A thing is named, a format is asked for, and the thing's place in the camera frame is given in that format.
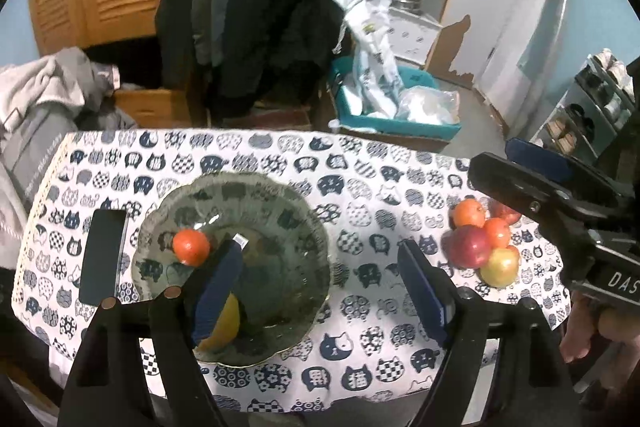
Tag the person's right hand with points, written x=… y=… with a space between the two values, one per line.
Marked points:
x=582 y=332

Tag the clear plastic bags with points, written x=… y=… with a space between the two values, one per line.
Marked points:
x=372 y=57

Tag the cat print tablecloth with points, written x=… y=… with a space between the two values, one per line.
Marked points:
x=350 y=187

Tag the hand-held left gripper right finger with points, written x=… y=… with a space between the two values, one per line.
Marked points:
x=420 y=292

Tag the scalloped glass bowl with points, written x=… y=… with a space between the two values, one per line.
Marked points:
x=280 y=257

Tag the clear plastic bag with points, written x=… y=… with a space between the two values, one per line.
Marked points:
x=427 y=104

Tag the dark red apple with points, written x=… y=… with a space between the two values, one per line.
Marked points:
x=467 y=247

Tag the bright red apple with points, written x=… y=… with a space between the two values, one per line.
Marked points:
x=507 y=211

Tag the metal pot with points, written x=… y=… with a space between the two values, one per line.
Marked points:
x=406 y=2

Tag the white patterned cabinet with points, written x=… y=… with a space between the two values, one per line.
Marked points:
x=412 y=39

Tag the grey clothes pile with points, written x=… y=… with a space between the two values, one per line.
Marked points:
x=40 y=107

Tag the shoe rack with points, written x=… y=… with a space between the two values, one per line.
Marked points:
x=585 y=107

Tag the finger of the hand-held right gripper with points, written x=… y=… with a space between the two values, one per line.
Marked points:
x=537 y=159
x=505 y=179

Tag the large orange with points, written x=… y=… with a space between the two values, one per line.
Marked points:
x=469 y=213

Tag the small orange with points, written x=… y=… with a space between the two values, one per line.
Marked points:
x=497 y=232

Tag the small orange tangerine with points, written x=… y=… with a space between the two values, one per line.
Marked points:
x=191 y=247

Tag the black smartphone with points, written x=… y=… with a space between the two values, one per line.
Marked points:
x=102 y=257

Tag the yellow citrus fruit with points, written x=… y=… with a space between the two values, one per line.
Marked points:
x=227 y=324

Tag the teal box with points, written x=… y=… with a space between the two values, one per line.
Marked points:
x=425 y=129

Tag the wooden cabinet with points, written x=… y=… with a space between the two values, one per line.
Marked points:
x=150 y=107

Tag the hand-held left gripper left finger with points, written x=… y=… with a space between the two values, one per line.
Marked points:
x=220 y=287

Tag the yellow red apple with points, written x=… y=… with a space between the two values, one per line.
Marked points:
x=500 y=266

